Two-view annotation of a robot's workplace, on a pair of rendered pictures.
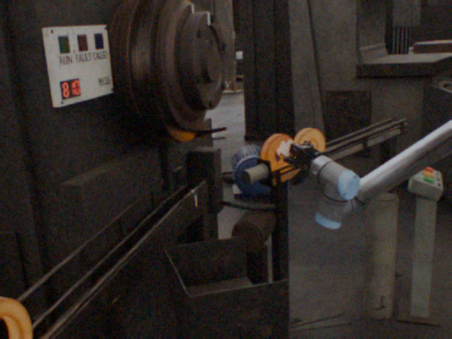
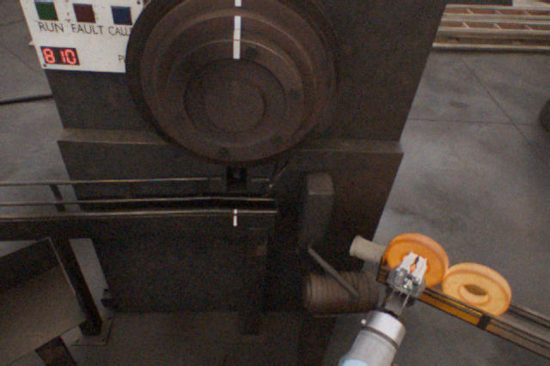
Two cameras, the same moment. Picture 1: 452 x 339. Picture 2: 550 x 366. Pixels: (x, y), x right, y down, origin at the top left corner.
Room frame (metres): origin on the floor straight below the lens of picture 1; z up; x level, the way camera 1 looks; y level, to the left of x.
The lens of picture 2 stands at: (1.33, -0.81, 1.57)
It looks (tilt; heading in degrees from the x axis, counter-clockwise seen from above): 43 degrees down; 58
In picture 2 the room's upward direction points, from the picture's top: 7 degrees clockwise
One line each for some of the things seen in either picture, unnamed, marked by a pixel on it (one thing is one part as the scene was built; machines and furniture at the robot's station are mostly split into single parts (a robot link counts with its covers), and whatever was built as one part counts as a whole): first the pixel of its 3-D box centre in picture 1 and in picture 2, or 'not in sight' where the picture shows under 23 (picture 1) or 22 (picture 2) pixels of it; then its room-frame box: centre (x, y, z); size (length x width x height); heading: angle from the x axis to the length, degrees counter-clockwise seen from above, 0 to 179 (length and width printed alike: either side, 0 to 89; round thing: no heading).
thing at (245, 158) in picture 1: (252, 169); not in sight; (3.88, -0.60, 0.17); 0.57 x 0.31 x 0.34; 175
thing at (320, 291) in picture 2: (256, 275); (328, 324); (1.91, -0.30, 0.27); 0.22 x 0.13 x 0.53; 155
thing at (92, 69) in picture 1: (81, 64); (90, 33); (1.40, 0.21, 1.15); 0.26 x 0.02 x 0.18; 155
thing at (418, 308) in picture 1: (423, 244); not in sight; (1.98, -0.99, 0.31); 0.24 x 0.16 x 0.62; 155
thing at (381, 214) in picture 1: (380, 256); not in sight; (2.01, -0.83, 0.26); 0.12 x 0.12 x 0.52
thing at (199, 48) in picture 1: (205, 62); (235, 101); (1.63, -0.12, 1.11); 0.28 x 0.06 x 0.28; 155
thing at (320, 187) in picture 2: (206, 180); (314, 210); (1.89, -0.12, 0.68); 0.11 x 0.08 x 0.24; 65
